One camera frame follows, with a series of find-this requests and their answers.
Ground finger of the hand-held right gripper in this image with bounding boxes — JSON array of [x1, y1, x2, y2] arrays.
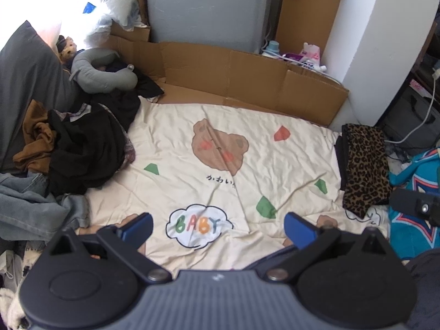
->
[[390, 187, 440, 227]]

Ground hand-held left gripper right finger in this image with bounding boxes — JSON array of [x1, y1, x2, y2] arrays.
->
[[266, 212, 392, 282]]

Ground leopard print skirt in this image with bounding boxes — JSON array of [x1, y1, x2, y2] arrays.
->
[[342, 124, 392, 219]]

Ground folded black garment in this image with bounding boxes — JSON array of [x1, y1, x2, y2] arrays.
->
[[334, 134, 351, 191]]

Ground blue jeans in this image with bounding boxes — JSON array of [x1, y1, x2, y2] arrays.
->
[[0, 172, 90, 244]]

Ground grey blue panel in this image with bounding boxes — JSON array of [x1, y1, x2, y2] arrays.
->
[[144, 0, 287, 54]]

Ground dark cloth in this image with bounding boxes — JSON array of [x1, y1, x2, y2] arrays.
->
[[406, 249, 440, 330]]

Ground pink tissue pack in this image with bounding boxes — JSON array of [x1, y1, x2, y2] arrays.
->
[[298, 42, 322, 66]]

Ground light blue bottle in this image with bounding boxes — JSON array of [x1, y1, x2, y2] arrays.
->
[[263, 40, 281, 57]]

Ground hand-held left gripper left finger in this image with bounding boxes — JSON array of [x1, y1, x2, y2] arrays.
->
[[48, 212, 172, 284]]

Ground teal printed cloth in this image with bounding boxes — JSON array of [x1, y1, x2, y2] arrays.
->
[[388, 149, 440, 260]]

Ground cream printed blanket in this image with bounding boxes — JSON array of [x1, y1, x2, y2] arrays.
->
[[77, 101, 391, 272]]

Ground grey neck pillow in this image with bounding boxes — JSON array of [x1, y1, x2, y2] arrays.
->
[[69, 48, 138, 94]]

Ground white cable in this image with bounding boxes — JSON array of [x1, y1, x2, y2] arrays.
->
[[385, 72, 440, 144]]

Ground brown cardboard sheet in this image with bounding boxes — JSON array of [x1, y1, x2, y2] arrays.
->
[[103, 19, 349, 128]]

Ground dark grey pillow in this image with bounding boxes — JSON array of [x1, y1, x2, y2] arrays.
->
[[0, 21, 74, 172]]

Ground tall cardboard panel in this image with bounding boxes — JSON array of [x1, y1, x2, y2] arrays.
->
[[275, 0, 348, 62]]

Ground pile of dark clothes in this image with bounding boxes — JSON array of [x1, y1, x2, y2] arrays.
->
[[46, 58, 165, 196]]

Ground small plush toy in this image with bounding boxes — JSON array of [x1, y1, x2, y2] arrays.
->
[[57, 36, 78, 64]]

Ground black cabinet with cables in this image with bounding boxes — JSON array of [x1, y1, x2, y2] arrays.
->
[[378, 89, 440, 155]]

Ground brown garment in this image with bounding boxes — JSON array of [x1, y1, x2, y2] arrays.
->
[[13, 100, 57, 174]]

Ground white fluffy cloth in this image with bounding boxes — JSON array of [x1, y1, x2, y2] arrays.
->
[[0, 244, 31, 330]]

